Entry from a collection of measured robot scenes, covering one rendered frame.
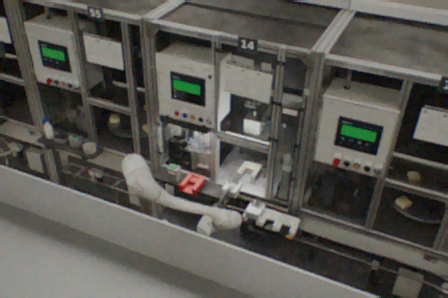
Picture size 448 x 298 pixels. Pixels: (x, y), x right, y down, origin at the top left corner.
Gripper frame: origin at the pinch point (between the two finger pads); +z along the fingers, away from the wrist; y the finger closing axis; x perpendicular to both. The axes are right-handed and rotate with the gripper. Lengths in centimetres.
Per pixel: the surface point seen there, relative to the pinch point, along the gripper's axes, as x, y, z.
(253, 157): 5, -14, 59
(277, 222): -34.4, -15.2, 1.7
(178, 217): 38, -36, -4
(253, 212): -18.0, -10.8, -0.6
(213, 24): 30, 97, 39
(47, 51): 149, 62, 16
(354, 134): -70, 57, 16
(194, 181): 30.7, -8.6, 8.5
